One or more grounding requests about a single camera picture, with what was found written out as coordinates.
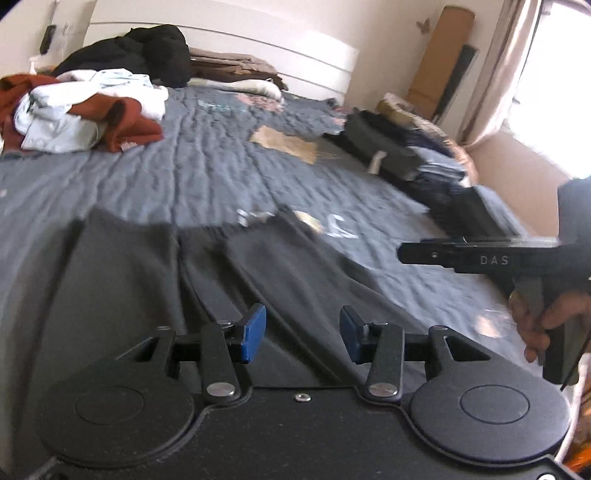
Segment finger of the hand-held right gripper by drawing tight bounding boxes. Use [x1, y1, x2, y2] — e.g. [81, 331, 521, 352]
[396, 239, 465, 274]

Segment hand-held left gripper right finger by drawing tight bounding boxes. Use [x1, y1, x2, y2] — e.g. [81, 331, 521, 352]
[339, 305, 492, 403]

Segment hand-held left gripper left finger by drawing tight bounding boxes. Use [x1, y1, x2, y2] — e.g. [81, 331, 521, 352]
[115, 303, 267, 403]

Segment dark grey pants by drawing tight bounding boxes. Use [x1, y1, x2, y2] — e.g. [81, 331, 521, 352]
[28, 207, 444, 402]

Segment stack of folded clothes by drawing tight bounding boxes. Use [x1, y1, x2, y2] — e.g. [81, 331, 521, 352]
[322, 92, 525, 241]

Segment person's right hand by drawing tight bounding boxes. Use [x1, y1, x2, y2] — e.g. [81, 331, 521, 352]
[508, 279, 591, 365]

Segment bright window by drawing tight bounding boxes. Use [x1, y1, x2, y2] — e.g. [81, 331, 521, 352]
[505, 0, 591, 178]

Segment grey printed quilt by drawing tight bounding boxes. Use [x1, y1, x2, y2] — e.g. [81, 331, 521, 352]
[0, 85, 559, 462]

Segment beige curtain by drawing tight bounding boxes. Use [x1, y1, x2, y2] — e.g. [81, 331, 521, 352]
[459, 0, 548, 146]

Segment black flat panel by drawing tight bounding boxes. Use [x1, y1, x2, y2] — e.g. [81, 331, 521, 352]
[434, 44, 479, 127]

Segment tall cardboard box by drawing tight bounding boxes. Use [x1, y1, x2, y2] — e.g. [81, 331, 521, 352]
[406, 4, 476, 121]

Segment white long pillow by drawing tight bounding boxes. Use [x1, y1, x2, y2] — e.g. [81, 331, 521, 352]
[187, 78, 283, 101]

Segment rust red garment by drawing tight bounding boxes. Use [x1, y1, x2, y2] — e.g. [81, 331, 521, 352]
[0, 74, 164, 155]

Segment white headboard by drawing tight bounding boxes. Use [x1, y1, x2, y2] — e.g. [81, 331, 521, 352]
[88, 0, 361, 107]

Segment beige folded blanket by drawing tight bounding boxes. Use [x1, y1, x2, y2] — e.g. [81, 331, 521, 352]
[187, 46, 280, 86]

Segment black fleece coat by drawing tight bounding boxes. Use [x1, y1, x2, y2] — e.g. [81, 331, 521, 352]
[52, 24, 192, 88]

